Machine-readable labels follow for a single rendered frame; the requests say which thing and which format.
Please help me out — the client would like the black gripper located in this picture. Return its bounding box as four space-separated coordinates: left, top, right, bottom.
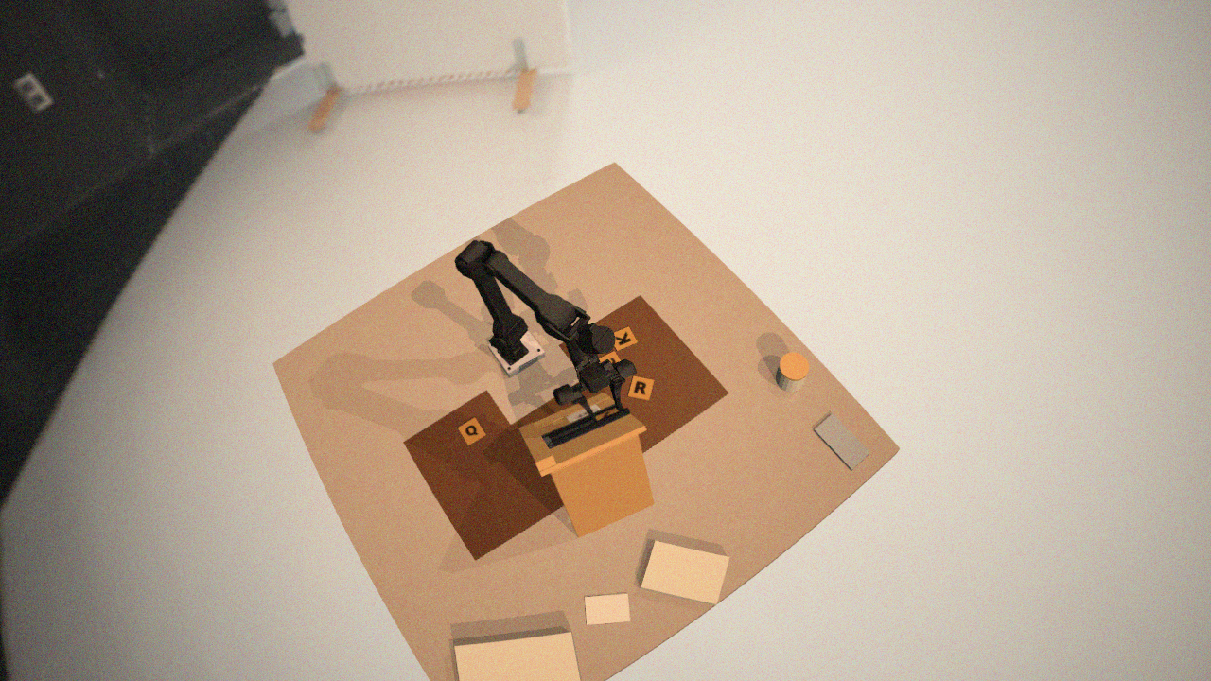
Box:
553 354 637 420

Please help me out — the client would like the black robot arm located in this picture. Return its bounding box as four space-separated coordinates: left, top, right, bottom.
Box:
455 240 616 393

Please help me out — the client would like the grey cylinder with orange lid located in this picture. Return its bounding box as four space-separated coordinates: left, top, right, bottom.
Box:
776 351 809 393

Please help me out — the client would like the cream paper ticket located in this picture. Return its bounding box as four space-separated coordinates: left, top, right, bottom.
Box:
566 405 599 423

